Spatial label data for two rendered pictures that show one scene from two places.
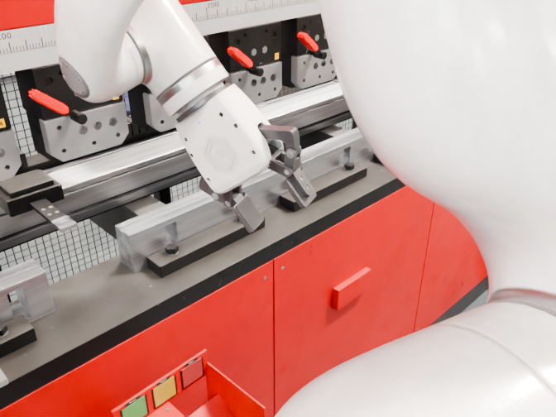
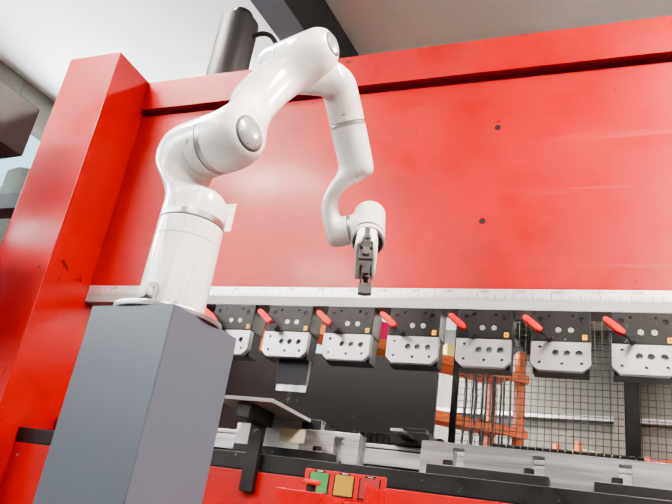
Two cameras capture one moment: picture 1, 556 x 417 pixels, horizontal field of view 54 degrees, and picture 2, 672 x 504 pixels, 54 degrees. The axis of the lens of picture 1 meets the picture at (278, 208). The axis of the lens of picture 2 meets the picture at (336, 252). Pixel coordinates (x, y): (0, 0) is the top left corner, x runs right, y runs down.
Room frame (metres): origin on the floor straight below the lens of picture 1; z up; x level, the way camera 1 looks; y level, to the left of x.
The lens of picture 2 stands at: (-0.01, -1.26, 0.70)
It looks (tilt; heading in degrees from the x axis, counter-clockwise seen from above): 23 degrees up; 68
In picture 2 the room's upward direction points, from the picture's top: 9 degrees clockwise
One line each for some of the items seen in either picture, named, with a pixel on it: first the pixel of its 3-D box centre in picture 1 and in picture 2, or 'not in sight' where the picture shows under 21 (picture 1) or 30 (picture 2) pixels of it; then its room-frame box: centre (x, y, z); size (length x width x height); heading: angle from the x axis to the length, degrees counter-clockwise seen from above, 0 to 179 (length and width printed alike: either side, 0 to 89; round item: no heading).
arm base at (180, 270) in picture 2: not in sight; (179, 273); (0.16, -0.11, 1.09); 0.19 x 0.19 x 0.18
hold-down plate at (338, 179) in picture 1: (325, 185); (665, 497); (1.34, -0.13, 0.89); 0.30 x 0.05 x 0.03; 134
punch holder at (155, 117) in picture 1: (169, 80); (485, 341); (1.08, 0.22, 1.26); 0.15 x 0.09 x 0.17; 134
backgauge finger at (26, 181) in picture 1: (40, 201); (407, 434); (1.03, 0.51, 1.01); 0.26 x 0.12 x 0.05; 44
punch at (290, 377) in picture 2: not in sight; (292, 375); (0.68, 0.63, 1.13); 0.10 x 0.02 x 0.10; 134
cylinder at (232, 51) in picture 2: not in sight; (249, 58); (0.41, 1.10, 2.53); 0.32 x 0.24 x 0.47; 134
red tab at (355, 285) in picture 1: (352, 288); not in sight; (1.28, -0.22, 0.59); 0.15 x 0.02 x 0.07; 134
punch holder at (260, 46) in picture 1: (244, 62); (561, 344); (1.22, 0.07, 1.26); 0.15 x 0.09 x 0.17; 134
